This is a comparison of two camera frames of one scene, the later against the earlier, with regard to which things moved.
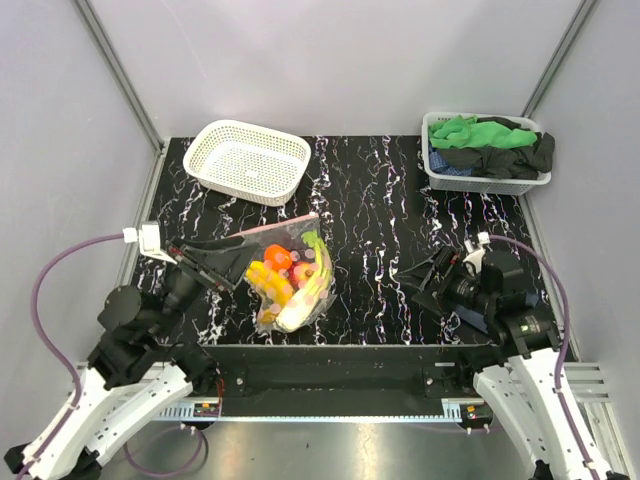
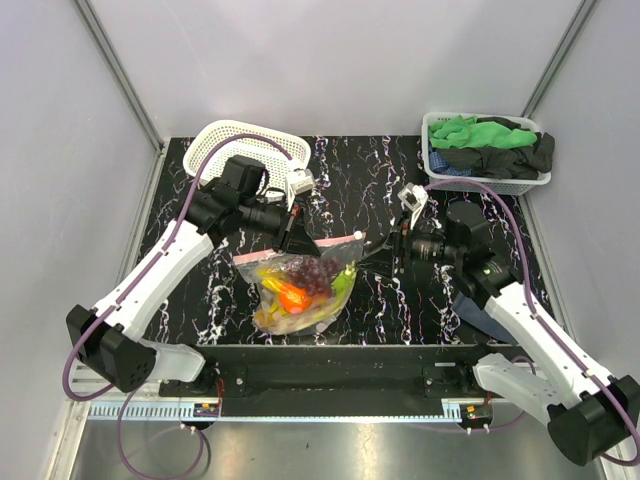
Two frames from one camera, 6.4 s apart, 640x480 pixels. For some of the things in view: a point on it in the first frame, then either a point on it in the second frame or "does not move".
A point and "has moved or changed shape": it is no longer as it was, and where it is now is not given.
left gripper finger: [233, 269] → [288, 244]
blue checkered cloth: [438, 163] does not move
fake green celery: [314, 290] → [342, 285]
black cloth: [525, 162] does not move
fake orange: [279, 258] → [294, 299]
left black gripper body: [188, 279] → [269, 218]
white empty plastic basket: [245, 161] does not move
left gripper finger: [223, 248] → [300, 241]
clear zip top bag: [290, 273] has moved or changed shape
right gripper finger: [422, 275] → [387, 250]
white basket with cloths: [481, 153] does not move
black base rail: [337, 381] does not move
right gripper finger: [429, 301] → [382, 264]
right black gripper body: [458, 286] → [428, 246]
